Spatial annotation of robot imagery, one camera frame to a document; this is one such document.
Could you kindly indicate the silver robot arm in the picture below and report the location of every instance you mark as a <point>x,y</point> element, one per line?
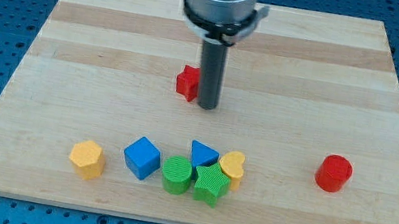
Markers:
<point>223,22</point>

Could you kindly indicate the red star block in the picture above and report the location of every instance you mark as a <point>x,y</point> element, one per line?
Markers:
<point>187,82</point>

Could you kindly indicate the blue triangle block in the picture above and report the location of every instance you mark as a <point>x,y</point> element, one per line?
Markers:
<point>202,155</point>

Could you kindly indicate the yellow heart block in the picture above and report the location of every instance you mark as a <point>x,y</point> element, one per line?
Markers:
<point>231,165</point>

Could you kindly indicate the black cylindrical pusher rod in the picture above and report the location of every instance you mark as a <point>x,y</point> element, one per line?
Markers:
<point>212,68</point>

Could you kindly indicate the green cylinder block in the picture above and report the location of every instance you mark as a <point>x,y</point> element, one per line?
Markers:
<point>176,175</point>

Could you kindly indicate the green star block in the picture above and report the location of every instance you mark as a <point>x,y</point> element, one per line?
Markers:
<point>210,185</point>

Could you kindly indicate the blue cube block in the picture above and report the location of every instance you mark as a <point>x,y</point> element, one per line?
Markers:
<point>142,158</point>

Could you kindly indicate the wooden board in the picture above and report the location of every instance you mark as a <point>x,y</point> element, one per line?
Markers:
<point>303,86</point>

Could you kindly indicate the yellow hexagon block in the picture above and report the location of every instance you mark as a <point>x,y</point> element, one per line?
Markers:
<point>88,159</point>

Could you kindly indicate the red cylinder block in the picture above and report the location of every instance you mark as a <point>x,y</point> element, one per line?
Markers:
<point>333,173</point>

